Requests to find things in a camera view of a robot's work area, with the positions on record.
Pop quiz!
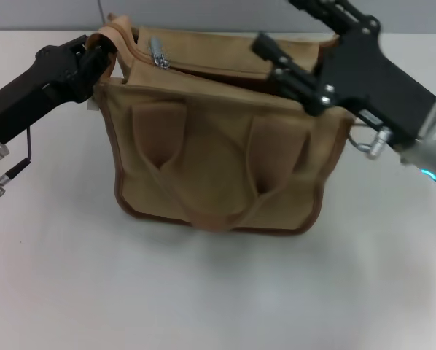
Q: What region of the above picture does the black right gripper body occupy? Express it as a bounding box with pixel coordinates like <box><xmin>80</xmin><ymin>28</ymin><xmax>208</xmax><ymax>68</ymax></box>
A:
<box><xmin>305</xmin><ymin>16</ymin><xmax>436</xmax><ymax>141</ymax></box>

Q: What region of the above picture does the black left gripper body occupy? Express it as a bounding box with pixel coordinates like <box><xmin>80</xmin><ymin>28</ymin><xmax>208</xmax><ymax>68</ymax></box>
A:
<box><xmin>0</xmin><ymin>35</ymin><xmax>97</xmax><ymax>144</ymax></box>

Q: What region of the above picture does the silver metal zipper pull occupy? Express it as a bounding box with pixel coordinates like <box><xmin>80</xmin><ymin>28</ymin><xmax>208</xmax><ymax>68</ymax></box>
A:
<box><xmin>149</xmin><ymin>35</ymin><xmax>170</xmax><ymax>69</ymax></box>

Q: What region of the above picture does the khaki canvas food bag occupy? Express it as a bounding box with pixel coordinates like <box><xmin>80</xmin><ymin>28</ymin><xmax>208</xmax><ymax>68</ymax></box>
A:
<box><xmin>85</xmin><ymin>12</ymin><xmax>354</xmax><ymax>234</ymax></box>

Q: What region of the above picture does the right gripper cable with connector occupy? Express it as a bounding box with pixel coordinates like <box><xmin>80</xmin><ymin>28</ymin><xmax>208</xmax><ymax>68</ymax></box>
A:
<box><xmin>347</xmin><ymin>125</ymin><xmax>392</xmax><ymax>160</ymax></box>

